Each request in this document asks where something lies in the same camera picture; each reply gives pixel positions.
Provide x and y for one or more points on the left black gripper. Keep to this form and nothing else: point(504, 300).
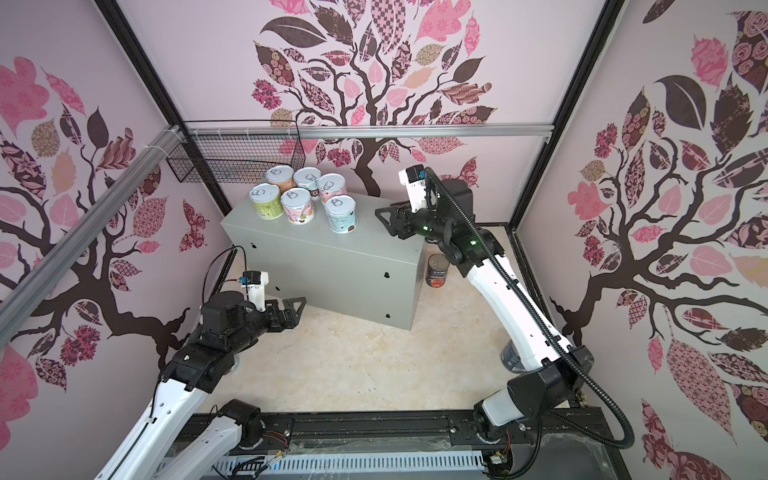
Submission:
point(292, 319)

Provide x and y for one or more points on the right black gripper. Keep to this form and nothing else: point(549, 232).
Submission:
point(402, 220)

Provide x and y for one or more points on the pink label can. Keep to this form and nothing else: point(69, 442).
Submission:
point(331, 185)
point(298, 205)

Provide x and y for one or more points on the teal label coconut can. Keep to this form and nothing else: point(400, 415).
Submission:
point(308, 179)

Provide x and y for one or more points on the green label can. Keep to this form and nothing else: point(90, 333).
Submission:
point(266, 201)

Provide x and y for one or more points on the orange label can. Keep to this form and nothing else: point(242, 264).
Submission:
point(281, 176)

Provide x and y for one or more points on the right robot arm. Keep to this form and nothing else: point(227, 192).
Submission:
point(553, 369)

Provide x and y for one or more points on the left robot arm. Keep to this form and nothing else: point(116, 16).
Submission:
point(231, 322)

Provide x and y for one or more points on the grey metal cabinet box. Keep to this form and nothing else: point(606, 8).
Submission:
point(366, 273)

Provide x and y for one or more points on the red tomato can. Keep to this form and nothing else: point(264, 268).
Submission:
point(437, 270)

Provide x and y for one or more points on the blue label tin can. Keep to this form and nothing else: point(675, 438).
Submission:
point(511, 359)

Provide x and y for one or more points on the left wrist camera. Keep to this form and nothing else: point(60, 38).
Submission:
point(255, 283)

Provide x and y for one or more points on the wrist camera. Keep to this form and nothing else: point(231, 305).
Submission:
point(414, 180)
point(255, 283)

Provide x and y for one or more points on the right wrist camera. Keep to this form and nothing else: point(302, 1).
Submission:
point(414, 180)

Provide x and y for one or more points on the white slotted cable duct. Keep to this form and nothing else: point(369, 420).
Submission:
point(325, 465)

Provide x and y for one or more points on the black wire mesh basket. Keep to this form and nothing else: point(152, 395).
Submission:
point(224, 153)

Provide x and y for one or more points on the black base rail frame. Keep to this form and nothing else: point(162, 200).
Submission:
point(544, 449)

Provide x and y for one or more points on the left aluminium rail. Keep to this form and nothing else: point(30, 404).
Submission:
point(24, 299)

